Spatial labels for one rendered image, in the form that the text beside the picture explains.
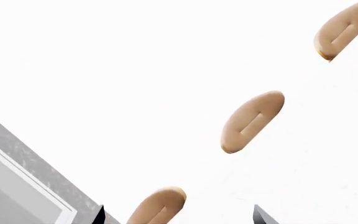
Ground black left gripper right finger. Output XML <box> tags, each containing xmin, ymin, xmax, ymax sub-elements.
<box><xmin>253</xmin><ymin>203</ymin><xmax>280</xmax><ymax>224</ymax></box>

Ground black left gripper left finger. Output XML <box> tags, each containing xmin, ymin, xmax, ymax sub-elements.
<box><xmin>91</xmin><ymin>204</ymin><xmax>106</xmax><ymax>224</ymax></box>

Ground tan bread roll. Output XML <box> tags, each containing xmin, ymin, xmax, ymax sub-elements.
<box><xmin>313</xmin><ymin>0</ymin><xmax>358</xmax><ymax>62</ymax></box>
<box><xmin>220</xmin><ymin>90</ymin><xmax>285</xmax><ymax>155</ymax></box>
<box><xmin>126</xmin><ymin>186</ymin><xmax>187</xmax><ymax>224</ymax></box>

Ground white baseboard trim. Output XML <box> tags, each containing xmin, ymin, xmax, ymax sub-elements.
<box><xmin>0</xmin><ymin>133</ymin><xmax>78</xmax><ymax>224</ymax></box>

